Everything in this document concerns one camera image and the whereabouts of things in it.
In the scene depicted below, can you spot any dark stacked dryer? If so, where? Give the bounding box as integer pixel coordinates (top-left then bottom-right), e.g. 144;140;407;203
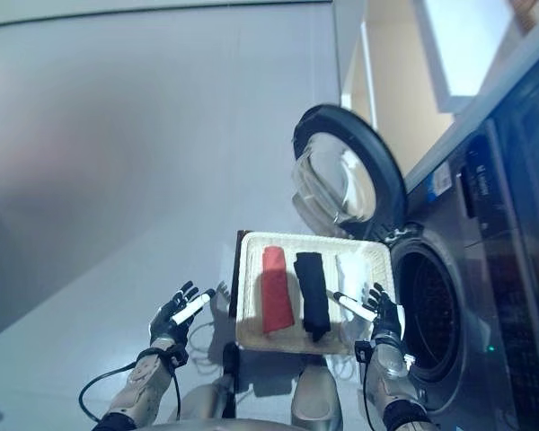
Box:
484;71;539;431

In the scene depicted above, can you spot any white tall side panel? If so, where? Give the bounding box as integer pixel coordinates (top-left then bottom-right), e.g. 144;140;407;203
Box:
403;26;539;192

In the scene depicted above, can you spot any white wicker basket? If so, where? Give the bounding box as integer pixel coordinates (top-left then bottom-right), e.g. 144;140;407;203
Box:
234;231;393;356

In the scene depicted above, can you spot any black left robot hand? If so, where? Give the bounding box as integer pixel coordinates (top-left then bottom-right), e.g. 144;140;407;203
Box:
148;281;216;349

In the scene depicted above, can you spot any thin white floor cable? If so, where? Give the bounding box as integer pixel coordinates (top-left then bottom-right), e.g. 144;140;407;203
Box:
189;321;225;374

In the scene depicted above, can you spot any silver right robot leg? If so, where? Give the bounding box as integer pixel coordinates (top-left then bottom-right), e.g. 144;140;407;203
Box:
289;356;345;431

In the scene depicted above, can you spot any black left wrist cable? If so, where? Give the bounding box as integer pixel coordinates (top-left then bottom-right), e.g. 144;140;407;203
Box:
78;354;183;426

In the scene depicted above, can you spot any silver left robot leg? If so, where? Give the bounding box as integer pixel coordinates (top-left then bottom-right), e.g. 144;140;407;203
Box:
179;341;248;424

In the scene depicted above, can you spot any light tan wicker basket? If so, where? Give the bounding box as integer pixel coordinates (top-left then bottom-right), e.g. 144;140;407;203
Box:
514;0;539;35

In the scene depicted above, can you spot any grey front-load washing machine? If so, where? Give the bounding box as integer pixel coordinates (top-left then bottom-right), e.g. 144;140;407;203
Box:
385;119;539;431

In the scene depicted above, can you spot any white cloth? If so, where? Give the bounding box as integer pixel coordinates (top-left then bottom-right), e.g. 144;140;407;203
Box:
334;253;372;311

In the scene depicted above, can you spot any grey robot torso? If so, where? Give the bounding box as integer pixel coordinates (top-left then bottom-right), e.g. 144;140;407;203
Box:
152;417;342;431

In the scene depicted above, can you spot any black cloth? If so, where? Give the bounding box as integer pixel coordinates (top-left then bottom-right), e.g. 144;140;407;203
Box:
293;251;332;343

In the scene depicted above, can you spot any red cloth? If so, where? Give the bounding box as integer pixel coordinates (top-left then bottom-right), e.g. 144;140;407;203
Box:
261;245;296;335

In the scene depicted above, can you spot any round glass washer door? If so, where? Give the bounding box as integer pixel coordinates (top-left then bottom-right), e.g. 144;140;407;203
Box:
289;102;409;237

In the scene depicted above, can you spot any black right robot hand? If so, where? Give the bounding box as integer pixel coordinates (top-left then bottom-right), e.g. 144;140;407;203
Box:
333;282;407;346

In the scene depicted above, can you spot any silver robot leg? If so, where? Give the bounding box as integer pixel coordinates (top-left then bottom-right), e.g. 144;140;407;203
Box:
179;341;248;424
289;356;345;431

